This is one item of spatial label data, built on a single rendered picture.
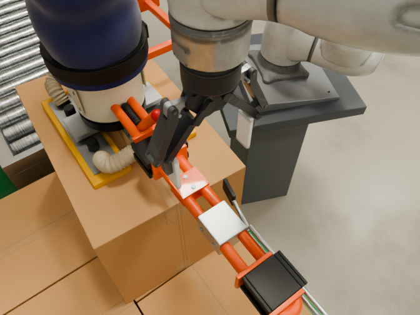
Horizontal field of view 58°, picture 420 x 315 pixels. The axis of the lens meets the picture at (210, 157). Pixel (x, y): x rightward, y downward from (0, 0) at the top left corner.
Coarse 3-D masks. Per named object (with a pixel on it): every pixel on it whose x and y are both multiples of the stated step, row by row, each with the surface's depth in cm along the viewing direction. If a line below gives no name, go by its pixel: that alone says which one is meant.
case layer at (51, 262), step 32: (32, 192) 134; (64, 192) 134; (0, 224) 127; (32, 224) 127; (64, 224) 127; (0, 256) 120; (32, 256) 120; (64, 256) 120; (96, 256) 120; (0, 288) 114; (32, 288) 114; (64, 288) 114; (96, 288) 114; (160, 288) 114; (192, 288) 114; (224, 288) 114
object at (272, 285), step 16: (272, 256) 62; (240, 272) 61; (256, 272) 61; (272, 272) 61; (288, 272) 61; (256, 288) 59; (272, 288) 59; (288, 288) 59; (256, 304) 62; (272, 304) 58; (288, 304) 58
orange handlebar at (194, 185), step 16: (144, 0) 112; (160, 16) 107; (160, 48) 98; (144, 112) 84; (128, 128) 82; (192, 176) 73; (176, 192) 72; (192, 192) 71; (208, 192) 71; (192, 208) 69; (240, 240) 66; (224, 256) 65; (240, 256) 64; (256, 256) 64
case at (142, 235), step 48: (48, 96) 107; (48, 144) 96; (192, 144) 96; (96, 192) 88; (144, 192) 88; (240, 192) 101; (96, 240) 80; (144, 240) 89; (192, 240) 105; (144, 288) 110
